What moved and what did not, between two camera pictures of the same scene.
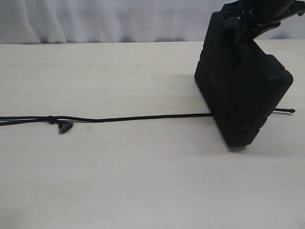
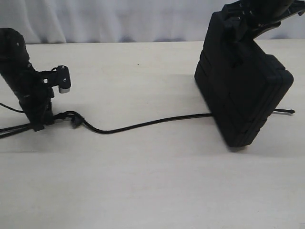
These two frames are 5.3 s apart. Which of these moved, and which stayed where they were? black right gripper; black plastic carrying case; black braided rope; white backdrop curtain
Moved: black braided rope
Stayed: black right gripper; white backdrop curtain; black plastic carrying case
